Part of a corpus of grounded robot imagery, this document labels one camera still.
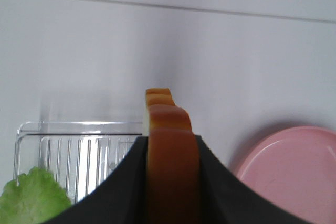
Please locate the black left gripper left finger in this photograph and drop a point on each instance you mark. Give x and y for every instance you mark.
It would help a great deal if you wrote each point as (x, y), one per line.
(120, 198)

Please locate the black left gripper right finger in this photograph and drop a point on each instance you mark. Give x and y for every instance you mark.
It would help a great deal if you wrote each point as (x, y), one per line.
(225, 199)

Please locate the bread slice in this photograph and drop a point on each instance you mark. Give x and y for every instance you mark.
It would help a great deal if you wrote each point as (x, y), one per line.
(172, 164)

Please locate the green lettuce leaf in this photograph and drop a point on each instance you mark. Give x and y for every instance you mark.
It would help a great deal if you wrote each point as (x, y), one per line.
(34, 197)

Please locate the clear left plastic container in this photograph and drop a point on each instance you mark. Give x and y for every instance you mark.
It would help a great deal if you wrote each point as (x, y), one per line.
(80, 155)

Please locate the pink round plate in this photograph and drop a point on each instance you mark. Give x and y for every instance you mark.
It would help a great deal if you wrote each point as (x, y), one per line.
(295, 169)

